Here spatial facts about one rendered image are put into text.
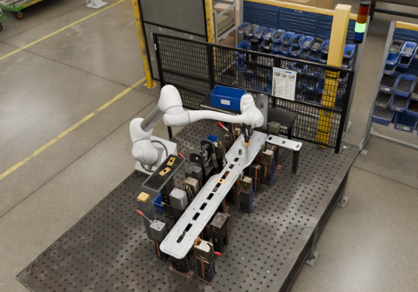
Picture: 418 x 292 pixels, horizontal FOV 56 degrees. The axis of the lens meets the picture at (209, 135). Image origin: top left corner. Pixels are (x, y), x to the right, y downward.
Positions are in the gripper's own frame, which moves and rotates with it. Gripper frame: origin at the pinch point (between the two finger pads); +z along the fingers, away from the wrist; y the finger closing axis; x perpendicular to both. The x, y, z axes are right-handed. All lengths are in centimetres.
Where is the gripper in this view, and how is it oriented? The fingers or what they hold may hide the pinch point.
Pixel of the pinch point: (247, 138)
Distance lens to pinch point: 324.2
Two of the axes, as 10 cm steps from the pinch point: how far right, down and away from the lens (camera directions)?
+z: 0.6, 7.8, 6.3
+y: 8.7, 2.6, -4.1
